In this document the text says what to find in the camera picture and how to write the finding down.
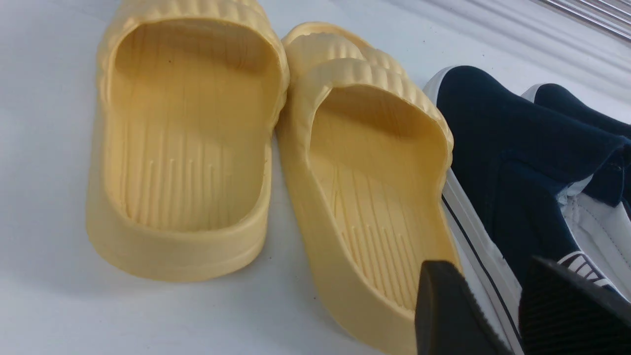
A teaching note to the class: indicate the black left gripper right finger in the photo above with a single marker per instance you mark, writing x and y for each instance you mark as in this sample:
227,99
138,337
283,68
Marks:
561,313

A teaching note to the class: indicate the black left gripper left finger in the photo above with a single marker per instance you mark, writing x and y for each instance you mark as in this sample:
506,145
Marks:
448,319

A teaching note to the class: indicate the yellow slipper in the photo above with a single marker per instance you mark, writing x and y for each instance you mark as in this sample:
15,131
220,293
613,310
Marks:
189,93
364,154

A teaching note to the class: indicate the yellow slipper far left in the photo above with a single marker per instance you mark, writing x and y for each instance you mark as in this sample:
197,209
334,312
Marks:
189,93

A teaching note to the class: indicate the yellow slipper inner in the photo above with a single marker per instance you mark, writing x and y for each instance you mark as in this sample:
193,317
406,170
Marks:
364,154

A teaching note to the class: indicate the metal shoe rack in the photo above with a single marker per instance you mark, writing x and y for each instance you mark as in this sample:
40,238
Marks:
612,17

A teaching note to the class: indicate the navy slip-on shoe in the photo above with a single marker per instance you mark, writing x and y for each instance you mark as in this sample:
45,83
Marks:
516,190
612,181

